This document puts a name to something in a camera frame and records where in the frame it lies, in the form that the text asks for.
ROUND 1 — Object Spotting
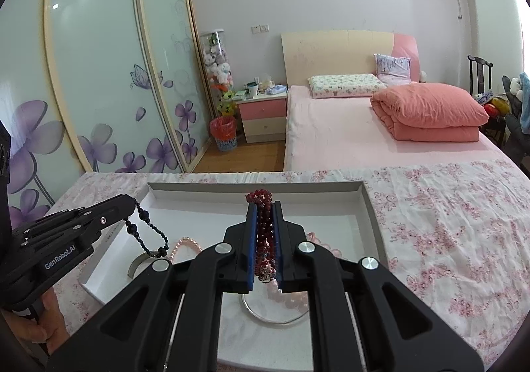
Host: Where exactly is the white wall socket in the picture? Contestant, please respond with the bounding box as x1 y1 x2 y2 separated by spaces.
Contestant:
251 24 270 34

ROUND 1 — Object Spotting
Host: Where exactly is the thin silver hoop bangle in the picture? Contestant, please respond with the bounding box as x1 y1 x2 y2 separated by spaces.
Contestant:
240 291 309 326

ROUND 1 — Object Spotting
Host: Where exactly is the folded coral pink duvet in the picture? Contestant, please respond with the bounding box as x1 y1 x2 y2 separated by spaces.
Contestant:
370 83 489 143

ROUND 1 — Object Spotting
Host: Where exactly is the pink crystal bead bracelet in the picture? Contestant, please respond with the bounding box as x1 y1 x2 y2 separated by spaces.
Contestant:
305 231 343 259

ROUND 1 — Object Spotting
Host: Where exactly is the plush toy display tube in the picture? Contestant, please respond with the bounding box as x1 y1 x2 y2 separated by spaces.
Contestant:
199 29 234 117

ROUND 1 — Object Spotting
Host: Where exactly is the pink mattress sheet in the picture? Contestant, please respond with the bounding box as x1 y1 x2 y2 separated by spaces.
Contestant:
284 85 510 171

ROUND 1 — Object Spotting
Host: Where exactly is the silver cuff bangle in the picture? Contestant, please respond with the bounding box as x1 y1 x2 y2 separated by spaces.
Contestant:
127 253 156 280

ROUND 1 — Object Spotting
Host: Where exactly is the beige and pink headboard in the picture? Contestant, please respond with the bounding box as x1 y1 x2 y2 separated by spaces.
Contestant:
281 30 421 86

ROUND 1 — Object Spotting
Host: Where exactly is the pink floral bedsheet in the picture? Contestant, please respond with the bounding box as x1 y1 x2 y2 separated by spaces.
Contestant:
54 160 529 367

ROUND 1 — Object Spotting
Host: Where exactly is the red lined waste basket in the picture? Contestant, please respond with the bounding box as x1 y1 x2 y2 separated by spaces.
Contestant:
209 116 237 152

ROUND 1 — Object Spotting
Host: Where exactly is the floral white pillow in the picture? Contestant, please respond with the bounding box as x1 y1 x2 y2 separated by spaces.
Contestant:
308 73 387 99

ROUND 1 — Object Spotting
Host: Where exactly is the black bead bracelet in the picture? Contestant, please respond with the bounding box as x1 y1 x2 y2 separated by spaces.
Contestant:
124 198 171 260

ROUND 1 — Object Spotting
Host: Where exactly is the grey shallow jewelry tray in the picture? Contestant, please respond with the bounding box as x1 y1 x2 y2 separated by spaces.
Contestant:
76 181 390 369

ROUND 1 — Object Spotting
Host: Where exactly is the person's left hand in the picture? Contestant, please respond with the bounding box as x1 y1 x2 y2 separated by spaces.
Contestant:
1 288 69 354

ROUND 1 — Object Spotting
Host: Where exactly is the purple patterned small pillow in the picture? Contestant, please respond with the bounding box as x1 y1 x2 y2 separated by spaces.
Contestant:
374 54 411 86

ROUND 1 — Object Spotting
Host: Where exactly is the blue fluffy robe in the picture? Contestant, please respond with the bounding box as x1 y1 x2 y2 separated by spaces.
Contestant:
519 72 530 134

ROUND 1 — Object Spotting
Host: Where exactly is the small pink pearl bracelet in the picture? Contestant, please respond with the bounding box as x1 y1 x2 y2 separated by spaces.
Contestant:
169 235 204 265

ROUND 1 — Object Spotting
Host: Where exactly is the pink bedside nightstand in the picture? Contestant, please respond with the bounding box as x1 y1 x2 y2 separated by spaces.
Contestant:
237 91 288 143

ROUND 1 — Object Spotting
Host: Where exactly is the sliding wardrobe with purple flowers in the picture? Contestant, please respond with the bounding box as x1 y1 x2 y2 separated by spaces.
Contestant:
1 0 209 227

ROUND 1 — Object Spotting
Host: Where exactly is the dark red bead necklace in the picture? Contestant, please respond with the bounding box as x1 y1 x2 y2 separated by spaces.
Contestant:
245 189 277 284

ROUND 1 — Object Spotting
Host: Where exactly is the dark wooden chair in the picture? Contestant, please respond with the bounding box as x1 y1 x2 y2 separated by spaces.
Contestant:
467 54 508 145

